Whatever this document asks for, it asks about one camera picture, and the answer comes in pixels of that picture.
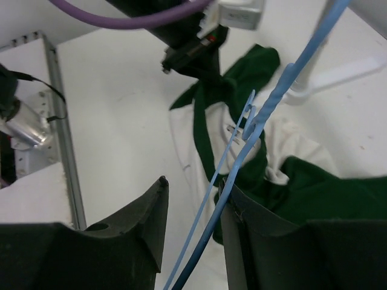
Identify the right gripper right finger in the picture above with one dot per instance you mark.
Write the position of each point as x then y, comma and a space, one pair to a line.
258, 253

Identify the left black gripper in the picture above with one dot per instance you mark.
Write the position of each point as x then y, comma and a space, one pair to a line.
186, 54

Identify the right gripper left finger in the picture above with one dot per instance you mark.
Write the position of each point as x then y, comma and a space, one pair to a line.
138, 228

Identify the light blue hanger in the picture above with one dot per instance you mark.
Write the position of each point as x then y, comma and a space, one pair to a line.
252, 130

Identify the white metal clothes rack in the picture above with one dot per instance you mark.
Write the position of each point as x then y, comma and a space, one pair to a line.
305, 83

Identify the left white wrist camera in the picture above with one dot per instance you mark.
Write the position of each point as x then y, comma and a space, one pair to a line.
244, 14

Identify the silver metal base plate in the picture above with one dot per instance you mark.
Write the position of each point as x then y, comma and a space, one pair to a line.
41, 134

